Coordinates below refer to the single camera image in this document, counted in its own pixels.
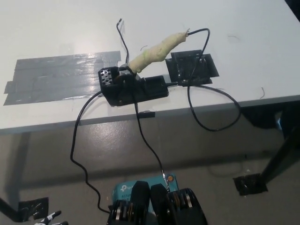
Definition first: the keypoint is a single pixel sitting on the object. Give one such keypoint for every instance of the large grey duct tape patch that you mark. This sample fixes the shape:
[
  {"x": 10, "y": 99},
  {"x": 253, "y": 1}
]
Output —
[{"x": 58, "y": 77}]

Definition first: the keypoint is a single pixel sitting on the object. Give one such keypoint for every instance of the black soldering station base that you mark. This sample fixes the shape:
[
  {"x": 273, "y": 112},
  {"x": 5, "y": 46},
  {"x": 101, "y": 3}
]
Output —
[{"x": 152, "y": 89}]

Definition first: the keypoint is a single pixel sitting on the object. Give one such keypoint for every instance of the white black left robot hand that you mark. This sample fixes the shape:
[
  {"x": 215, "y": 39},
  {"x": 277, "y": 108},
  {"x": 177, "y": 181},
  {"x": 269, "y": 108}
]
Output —
[{"x": 48, "y": 219}]

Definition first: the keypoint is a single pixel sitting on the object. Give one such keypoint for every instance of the black robot torso blocks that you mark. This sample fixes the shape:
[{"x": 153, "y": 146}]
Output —
[{"x": 159, "y": 206}]

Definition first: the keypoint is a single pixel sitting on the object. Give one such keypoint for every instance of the thick black table leg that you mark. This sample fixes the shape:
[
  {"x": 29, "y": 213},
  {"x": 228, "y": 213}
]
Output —
[{"x": 281, "y": 154}]

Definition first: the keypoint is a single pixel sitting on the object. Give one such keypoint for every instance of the small black tape strip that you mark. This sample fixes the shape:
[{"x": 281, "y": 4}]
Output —
[{"x": 147, "y": 114}]

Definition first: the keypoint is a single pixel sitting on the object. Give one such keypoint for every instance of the tape-wrapped soldering iron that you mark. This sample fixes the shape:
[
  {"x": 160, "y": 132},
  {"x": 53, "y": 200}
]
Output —
[{"x": 154, "y": 54}]

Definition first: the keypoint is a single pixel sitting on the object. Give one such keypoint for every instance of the crumpled black floor tape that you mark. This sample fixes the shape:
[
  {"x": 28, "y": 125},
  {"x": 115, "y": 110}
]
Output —
[
  {"x": 35, "y": 207},
  {"x": 248, "y": 186}
]

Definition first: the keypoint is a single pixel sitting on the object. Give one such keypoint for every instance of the square black tape patch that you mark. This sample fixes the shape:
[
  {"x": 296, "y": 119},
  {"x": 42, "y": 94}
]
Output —
[{"x": 185, "y": 65}]

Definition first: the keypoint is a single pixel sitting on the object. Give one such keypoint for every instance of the thin black table leg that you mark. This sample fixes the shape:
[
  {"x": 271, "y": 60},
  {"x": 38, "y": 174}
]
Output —
[{"x": 7, "y": 207}]

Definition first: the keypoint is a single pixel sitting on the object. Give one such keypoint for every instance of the teal tp-link router box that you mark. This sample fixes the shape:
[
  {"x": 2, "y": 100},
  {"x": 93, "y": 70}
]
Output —
[{"x": 123, "y": 187}]

